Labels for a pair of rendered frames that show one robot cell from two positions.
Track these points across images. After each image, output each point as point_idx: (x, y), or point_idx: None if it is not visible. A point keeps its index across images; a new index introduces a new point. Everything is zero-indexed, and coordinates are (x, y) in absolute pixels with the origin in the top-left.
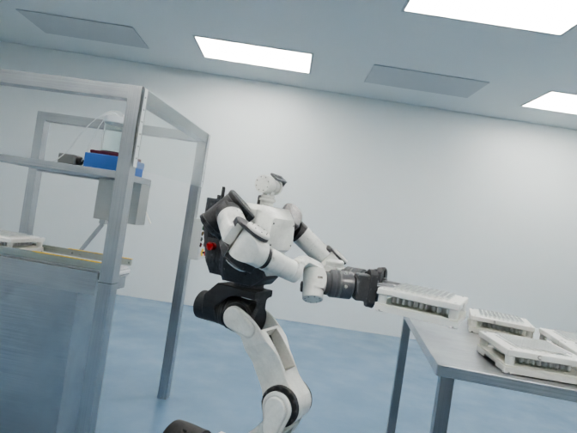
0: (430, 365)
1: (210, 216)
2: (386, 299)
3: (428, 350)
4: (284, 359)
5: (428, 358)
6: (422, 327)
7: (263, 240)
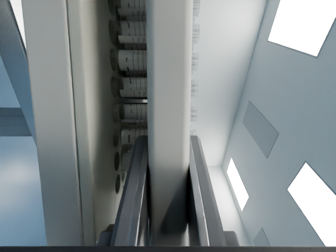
0: (17, 98)
1: None
2: (92, 87)
3: (22, 44)
4: None
5: (5, 55)
6: None
7: None
